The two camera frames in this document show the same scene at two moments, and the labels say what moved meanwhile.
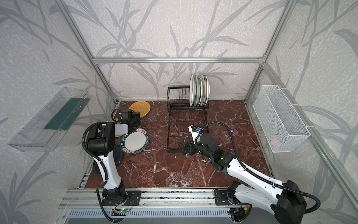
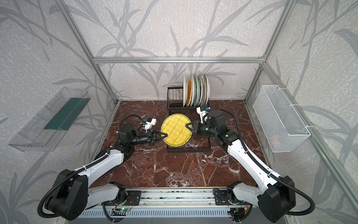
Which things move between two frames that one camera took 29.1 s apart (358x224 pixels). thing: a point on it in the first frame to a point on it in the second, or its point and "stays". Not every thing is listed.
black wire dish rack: (181, 115) stays
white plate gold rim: (191, 91) stays
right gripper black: (190, 146) to (196, 127)
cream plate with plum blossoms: (207, 89) stays
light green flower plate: (196, 91) stays
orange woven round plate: (143, 108) to (189, 92)
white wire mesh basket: (282, 127) stays
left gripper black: (136, 115) to (150, 140)
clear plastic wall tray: (44, 130) stays
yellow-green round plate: (120, 129) to (174, 125)
